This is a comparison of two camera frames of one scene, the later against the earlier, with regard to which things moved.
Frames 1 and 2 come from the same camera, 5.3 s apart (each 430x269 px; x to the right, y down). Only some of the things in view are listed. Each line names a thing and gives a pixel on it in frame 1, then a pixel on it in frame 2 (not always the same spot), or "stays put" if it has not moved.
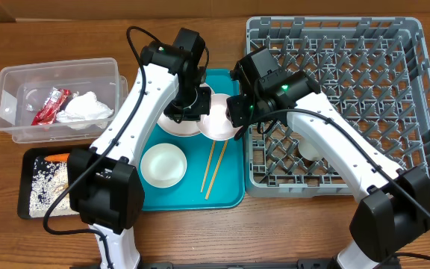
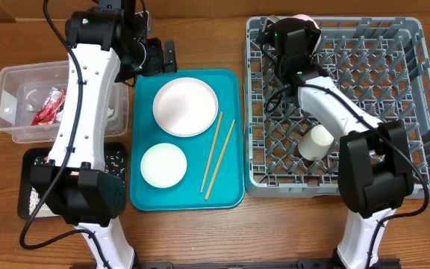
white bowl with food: [163, 165] stays put
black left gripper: [203, 107] → [156, 66]
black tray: [25, 178] stays put
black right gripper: [240, 109] → [313, 36]
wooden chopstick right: [219, 163] stays put
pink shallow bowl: [217, 126] → [308, 18]
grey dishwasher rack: [375, 77] stays put
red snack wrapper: [47, 113] stays put
